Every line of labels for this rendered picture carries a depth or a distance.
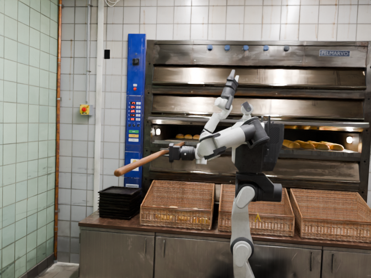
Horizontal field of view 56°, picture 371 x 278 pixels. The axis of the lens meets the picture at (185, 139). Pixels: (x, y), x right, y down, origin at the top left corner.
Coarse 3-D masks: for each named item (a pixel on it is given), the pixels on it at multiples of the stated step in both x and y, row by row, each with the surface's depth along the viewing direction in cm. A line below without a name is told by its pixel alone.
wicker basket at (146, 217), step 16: (160, 192) 306; (176, 192) 305; (192, 192) 304; (208, 192) 302; (144, 208) 264; (160, 208) 262; (176, 208) 261; (208, 208) 299; (144, 224) 264; (160, 224) 263; (176, 224) 262; (192, 224) 260; (208, 224) 259
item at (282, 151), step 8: (152, 144) 312; (160, 144) 311; (168, 144) 310; (280, 152) 297; (288, 152) 296; (296, 152) 295; (304, 152) 294; (312, 152) 293; (320, 152) 293; (328, 152) 292; (336, 152) 291; (344, 152) 290; (352, 152) 290
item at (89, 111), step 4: (80, 104) 311; (84, 104) 311; (88, 104) 311; (80, 108) 312; (88, 108) 310; (92, 108) 316; (80, 112) 312; (84, 112) 311; (88, 112) 311; (92, 112) 316
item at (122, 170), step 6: (180, 144) 275; (162, 150) 213; (150, 156) 179; (156, 156) 190; (138, 162) 155; (144, 162) 164; (120, 168) 133; (126, 168) 138; (132, 168) 145; (114, 174) 130; (120, 174) 130
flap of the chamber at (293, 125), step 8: (152, 120) 300; (160, 120) 298; (168, 120) 295; (176, 120) 293; (184, 120) 292; (192, 120) 291; (200, 120) 290; (208, 120) 289; (224, 120) 288; (232, 120) 287; (288, 128) 297; (296, 128) 295; (304, 128) 292; (312, 128) 290; (320, 128) 288; (328, 128) 285; (336, 128) 283; (344, 128) 281; (352, 128) 279; (360, 128) 277
